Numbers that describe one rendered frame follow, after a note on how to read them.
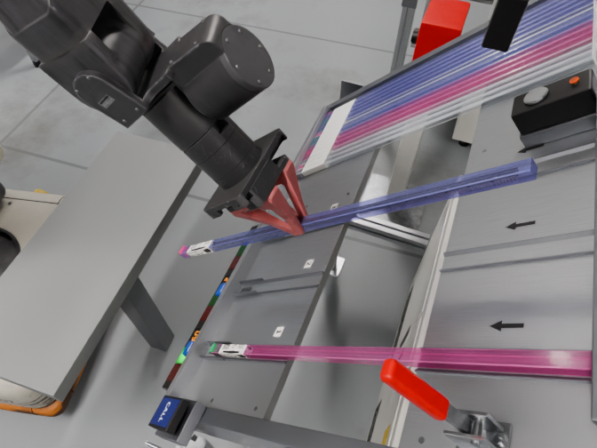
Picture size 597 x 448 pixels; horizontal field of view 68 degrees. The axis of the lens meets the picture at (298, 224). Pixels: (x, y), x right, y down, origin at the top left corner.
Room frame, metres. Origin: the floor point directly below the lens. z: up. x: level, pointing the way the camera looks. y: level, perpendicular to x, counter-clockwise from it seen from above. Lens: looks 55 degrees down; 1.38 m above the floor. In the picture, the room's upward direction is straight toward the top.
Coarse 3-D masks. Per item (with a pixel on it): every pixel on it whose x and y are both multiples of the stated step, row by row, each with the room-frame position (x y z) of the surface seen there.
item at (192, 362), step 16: (304, 144) 0.66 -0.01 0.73; (256, 256) 0.40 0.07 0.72; (240, 272) 0.36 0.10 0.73; (224, 288) 0.33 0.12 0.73; (240, 288) 0.34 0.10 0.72; (224, 304) 0.30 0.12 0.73; (208, 320) 0.28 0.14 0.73; (208, 336) 0.25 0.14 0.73; (192, 352) 0.23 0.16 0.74; (192, 368) 0.20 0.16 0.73; (176, 384) 0.18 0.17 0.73
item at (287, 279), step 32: (352, 160) 0.53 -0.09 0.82; (320, 192) 0.49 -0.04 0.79; (352, 192) 0.44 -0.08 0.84; (288, 256) 0.36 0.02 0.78; (320, 256) 0.33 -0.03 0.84; (256, 288) 0.32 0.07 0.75; (288, 288) 0.29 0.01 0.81; (320, 288) 0.27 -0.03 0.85; (224, 320) 0.28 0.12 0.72; (256, 320) 0.26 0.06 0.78; (288, 320) 0.23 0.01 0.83; (192, 384) 0.18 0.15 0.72; (224, 384) 0.17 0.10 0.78; (256, 384) 0.15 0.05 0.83; (256, 416) 0.11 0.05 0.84
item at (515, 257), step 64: (512, 128) 0.40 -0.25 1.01; (512, 192) 0.29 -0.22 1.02; (576, 192) 0.26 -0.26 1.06; (448, 256) 0.24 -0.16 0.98; (512, 256) 0.21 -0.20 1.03; (576, 256) 0.19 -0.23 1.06; (448, 320) 0.17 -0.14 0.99; (512, 320) 0.15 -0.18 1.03; (576, 320) 0.13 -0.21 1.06; (448, 384) 0.11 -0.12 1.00; (512, 384) 0.10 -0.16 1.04; (576, 384) 0.09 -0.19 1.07
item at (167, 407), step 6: (162, 402) 0.14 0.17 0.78; (168, 402) 0.14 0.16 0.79; (174, 402) 0.14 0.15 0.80; (162, 408) 0.14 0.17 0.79; (168, 408) 0.13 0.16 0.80; (174, 408) 0.13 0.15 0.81; (156, 414) 0.13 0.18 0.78; (162, 414) 0.13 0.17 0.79; (168, 414) 0.12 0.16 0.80; (156, 420) 0.12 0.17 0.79; (162, 420) 0.12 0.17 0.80; (168, 420) 0.12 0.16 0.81; (162, 426) 0.11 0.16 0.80
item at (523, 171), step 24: (504, 168) 0.23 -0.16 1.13; (528, 168) 0.22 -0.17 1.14; (408, 192) 0.25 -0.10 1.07; (432, 192) 0.24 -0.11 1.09; (456, 192) 0.23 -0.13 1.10; (312, 216) 0.29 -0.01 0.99; (336, 216) 0.27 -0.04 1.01; (360, 216) 0.26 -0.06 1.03; (216, 240) 0.34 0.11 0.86; (240, 240) 0.31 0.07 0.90; (264, 240) 0.30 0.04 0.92
